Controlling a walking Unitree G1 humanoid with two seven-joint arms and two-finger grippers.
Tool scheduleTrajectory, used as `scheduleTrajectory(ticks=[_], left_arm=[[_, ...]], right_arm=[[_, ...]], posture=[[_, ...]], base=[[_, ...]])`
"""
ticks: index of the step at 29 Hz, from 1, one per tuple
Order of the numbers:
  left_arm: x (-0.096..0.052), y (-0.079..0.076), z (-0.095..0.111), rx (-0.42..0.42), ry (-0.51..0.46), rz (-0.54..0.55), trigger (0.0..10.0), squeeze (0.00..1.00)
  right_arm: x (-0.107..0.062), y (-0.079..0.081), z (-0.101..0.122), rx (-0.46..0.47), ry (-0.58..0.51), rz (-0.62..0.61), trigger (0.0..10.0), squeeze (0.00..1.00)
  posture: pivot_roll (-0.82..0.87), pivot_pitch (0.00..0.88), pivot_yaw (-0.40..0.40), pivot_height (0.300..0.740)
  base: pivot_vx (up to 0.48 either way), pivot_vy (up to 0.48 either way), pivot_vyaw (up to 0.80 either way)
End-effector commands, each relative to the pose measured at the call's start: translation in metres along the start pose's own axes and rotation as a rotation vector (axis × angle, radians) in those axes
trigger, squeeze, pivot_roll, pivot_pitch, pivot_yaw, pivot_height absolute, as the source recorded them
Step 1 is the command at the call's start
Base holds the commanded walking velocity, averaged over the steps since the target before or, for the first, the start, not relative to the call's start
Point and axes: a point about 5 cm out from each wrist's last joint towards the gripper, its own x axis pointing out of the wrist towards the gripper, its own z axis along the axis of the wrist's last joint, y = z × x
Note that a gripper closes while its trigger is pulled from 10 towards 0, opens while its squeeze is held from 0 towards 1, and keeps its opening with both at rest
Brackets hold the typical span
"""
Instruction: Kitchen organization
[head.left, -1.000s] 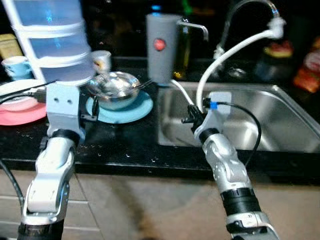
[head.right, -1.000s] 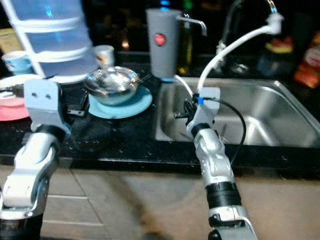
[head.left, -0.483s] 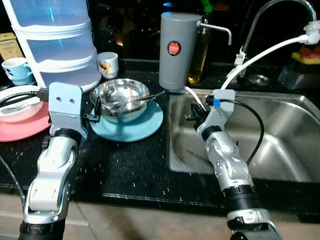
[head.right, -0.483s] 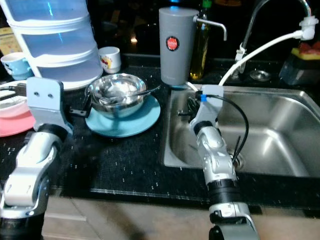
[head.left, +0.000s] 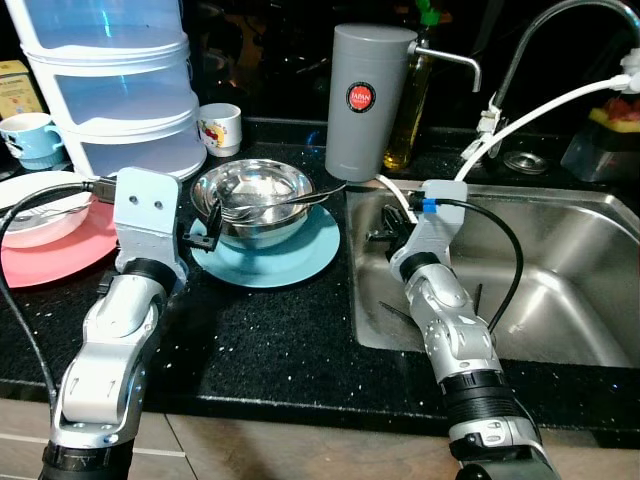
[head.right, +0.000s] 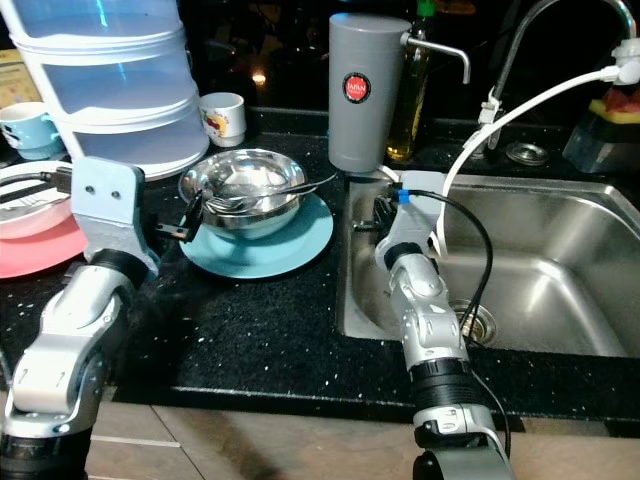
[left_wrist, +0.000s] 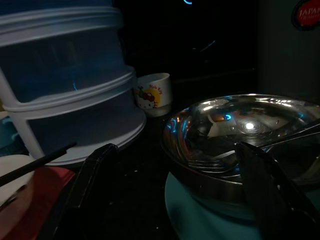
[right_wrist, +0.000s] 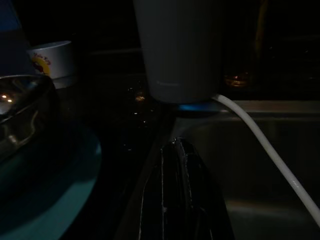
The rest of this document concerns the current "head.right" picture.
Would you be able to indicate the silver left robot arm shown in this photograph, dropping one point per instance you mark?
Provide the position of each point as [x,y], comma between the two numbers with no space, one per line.
[65,350]

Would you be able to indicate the white printed mug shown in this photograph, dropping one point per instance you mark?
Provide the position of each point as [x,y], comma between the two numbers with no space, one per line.
[225,118]

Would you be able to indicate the steel fork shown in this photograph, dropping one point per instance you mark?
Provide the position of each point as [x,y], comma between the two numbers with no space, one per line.
[280,192]

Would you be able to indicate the steel kitchen faucet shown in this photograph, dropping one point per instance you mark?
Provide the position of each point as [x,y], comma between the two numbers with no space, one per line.
[525,40]

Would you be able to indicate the translucent stacked plastic containers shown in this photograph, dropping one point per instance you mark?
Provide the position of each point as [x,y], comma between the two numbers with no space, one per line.
[110,85]

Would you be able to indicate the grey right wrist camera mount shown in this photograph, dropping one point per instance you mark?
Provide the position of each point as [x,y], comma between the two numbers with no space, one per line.
[415,210]

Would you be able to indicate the grey cylindrical water filter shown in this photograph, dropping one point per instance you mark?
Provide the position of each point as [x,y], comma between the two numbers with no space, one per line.
[365,95]

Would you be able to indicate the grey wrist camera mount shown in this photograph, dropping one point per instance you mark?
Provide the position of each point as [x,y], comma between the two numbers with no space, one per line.
[110,210]
[415,210]

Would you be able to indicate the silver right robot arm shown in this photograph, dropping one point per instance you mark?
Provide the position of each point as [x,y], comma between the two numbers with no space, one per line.
[435,340]

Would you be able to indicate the stainless steel sink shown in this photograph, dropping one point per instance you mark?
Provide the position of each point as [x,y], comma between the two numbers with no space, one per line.
[570,260]

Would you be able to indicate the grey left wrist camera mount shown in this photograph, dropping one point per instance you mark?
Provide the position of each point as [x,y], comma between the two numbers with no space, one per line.
[110,210]

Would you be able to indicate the yellow box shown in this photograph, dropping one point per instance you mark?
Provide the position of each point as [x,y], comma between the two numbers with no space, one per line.
[12,78]

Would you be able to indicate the oil bottle with green cap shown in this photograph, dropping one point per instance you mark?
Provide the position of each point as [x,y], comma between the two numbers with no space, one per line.
[405,120]

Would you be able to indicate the pink plate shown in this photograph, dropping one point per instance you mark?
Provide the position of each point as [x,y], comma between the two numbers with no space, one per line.
[30,255]

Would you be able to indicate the teal plate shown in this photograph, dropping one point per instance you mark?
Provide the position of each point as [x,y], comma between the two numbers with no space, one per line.
[280,250]

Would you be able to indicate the round steel countertop cover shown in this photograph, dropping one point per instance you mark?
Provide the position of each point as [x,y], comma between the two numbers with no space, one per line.
[526,153]

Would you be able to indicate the light blue mug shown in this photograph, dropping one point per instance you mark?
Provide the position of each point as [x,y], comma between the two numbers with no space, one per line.
[28,125]

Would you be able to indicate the steel sink drain strainer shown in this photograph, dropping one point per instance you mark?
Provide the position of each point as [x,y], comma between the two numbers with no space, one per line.
[475,322]

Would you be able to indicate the stainless steel bowl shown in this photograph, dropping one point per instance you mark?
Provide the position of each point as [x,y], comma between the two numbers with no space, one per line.
[245,175]

